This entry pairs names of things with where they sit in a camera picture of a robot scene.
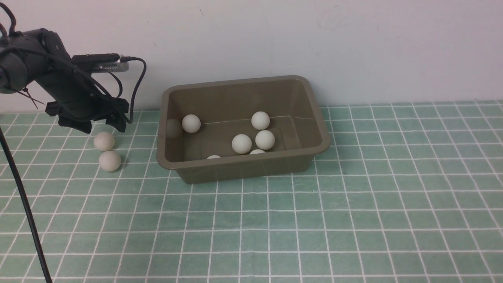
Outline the black left camera cable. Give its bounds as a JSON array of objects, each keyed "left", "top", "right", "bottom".
[{"left": 75, "top": 56, "right": 147, "bottom": 124}]

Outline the green checkered tablecloth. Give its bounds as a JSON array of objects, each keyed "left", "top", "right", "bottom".
[{"left": 1, "top": 101, "right": 503, "bottom": 283}]

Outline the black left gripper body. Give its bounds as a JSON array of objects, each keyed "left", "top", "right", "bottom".
[{"left": 37, "top": 70, "right": 129, "bottom": 121}]

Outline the olive green plastic bin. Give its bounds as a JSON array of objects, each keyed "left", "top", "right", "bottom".
[{"left": 156, "top": 75, "right": 332, "bottom": 184}]

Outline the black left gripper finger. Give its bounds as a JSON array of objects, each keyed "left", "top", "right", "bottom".
[
  {"left": 58, "top": 116, "right": 93, "bottom": 134},
  {"left": 105, "top": 113, "right": 128, "bottom": 133}
]

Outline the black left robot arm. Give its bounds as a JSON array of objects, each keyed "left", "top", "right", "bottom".
[{"left": 1, "top": 29, "right": 129, "bottom": 134}]

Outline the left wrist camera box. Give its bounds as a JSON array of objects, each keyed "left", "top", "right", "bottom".
[{"left": 71, "top": 53, "right": 129, "bottom": 74}]

